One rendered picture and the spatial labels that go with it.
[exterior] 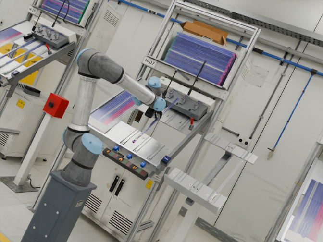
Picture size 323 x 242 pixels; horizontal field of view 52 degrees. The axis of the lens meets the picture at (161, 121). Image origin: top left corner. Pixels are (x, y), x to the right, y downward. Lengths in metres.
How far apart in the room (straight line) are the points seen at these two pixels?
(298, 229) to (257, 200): 1.92
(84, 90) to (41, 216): 0.65
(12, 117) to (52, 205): 1.62
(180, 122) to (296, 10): 2.35
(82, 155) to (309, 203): 1.30
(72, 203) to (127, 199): 0.87
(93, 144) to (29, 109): 1.56
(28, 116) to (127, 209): 1.27
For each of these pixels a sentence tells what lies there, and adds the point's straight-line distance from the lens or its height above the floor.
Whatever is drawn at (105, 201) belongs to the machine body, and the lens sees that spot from 2.57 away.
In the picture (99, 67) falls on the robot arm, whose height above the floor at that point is 1.10.
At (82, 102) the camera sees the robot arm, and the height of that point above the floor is 0.91.
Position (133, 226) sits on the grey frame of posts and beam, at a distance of 2.15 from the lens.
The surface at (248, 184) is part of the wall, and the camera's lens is 3.88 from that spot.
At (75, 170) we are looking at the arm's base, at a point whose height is 0.61.
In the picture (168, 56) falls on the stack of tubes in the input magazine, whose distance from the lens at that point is 2.64.
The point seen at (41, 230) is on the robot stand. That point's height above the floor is 0.28.
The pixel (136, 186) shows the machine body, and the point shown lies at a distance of 2.44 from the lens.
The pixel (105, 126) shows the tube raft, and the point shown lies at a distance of 2.29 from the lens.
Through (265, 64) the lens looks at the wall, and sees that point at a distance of 4.03.
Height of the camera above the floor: 1.09
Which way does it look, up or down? 3 degrees down
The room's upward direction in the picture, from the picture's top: 26 degrees clockwise
